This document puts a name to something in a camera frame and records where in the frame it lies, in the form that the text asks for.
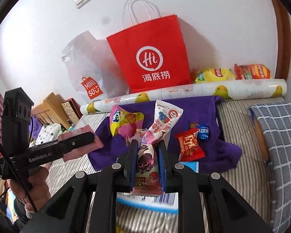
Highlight pink wafer packet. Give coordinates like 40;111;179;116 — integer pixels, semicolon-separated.
58;125;103;162

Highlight pink strawberry snack packet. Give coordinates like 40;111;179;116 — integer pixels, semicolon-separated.
131;99;183;196

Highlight person's left hand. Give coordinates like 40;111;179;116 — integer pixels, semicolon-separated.
8;166;50;212

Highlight white spotted plush toy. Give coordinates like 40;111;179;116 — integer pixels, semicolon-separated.
35;124;61;145

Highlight blue white tissue box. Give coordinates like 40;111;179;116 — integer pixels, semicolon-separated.
116;161;200;215

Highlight brown patterned box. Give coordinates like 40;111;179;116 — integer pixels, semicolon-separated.
61;98;82;125

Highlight red candy packet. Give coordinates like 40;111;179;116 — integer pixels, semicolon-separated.
175;128;205;162

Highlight wooden headboard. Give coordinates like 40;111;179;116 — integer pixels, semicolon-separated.
31;93;70;130

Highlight purple towel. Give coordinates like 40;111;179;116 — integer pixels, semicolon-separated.
88;96;242;174

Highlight pink yellow snack bag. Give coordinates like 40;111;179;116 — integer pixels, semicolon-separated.
109;105;145;138

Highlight small blue candy packet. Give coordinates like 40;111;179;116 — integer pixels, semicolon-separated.
197;124;210;140

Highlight striped mattress pad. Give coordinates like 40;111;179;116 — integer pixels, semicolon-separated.
47;97;283;232

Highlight white Miniso plastic bag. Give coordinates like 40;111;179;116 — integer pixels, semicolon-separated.
62;30;129;103

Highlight grey checked folded cloth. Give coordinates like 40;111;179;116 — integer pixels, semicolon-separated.
249;102;291;232

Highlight red paper shopping bag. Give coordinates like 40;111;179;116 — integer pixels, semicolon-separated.
107;15;191;93

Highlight lemon print wallpaper roll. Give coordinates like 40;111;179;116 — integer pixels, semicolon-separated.
80;79;287;115

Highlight yellow snack bag by wall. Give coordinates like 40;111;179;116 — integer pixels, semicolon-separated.
194;68;236;83

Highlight orange snack bag by wall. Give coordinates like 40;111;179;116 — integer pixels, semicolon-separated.
234;64;272;79

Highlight brown wooden door frame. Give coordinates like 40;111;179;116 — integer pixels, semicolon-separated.
271;0;291;80

